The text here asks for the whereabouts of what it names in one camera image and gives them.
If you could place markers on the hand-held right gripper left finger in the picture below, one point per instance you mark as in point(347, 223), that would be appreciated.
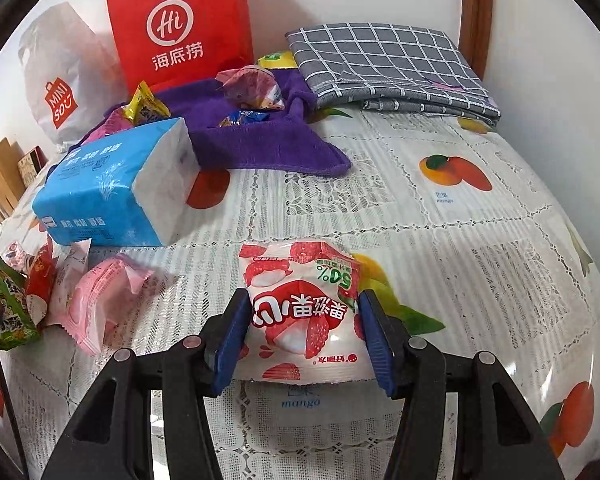
point(230, 345)

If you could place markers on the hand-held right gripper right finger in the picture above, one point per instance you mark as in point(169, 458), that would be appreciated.
point(377, 345)

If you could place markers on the white red lychee jelly packet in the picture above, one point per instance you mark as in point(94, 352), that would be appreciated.
point(300, 310)

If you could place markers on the pale pink pastry packet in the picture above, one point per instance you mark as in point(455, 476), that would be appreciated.
point(105, 300)

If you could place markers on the white pink snack packet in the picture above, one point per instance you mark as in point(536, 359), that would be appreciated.
point(72, 265)

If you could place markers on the red snack packet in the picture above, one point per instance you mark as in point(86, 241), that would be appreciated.
point(42, 275)

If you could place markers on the purple cloth basket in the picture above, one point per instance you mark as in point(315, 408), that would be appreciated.
point(260, 145)

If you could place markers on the small pink snack packet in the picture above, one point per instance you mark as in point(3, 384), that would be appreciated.
point(20, 257)

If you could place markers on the blue snack packet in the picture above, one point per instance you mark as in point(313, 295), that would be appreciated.
point(242, 117)

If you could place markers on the blue tissue pack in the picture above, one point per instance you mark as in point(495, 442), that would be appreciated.
point(95, 180)

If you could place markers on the brown patterned box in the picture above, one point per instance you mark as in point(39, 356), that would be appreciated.
point(30, 165)

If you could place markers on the grey checked folded cloth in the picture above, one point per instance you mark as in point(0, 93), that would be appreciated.
point(380, 60)

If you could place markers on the yellow green snack packet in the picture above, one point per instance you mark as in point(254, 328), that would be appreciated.
point(277, 59)

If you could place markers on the red paper bag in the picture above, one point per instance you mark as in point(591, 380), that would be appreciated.
point(180, 20)

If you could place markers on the white plastic bag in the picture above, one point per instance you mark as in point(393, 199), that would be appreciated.
point(60, 60)

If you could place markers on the brown wooden door frame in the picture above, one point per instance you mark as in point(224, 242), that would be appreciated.
point(477, 10)

